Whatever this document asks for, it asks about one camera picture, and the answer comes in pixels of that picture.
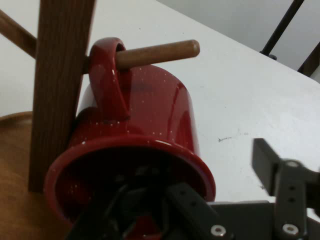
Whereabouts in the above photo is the brown wooden mug tree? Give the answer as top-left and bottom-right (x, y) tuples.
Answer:
(0, 0), (201, 240)

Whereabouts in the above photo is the thin black metal rod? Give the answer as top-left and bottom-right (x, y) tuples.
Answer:
(259, 0), (305, 58)

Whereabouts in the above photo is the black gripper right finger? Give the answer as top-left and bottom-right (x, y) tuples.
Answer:
(251, 137), (320, 240)

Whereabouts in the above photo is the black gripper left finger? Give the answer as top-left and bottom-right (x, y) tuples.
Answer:
(66, 181), (235, 240)

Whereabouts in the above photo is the red speckled ceramic mug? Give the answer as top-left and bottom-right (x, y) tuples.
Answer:
(43, 37), (217, 240)

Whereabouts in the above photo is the dark brown wooden bar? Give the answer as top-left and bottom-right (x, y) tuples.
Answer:
(296, 44), (320, 79)

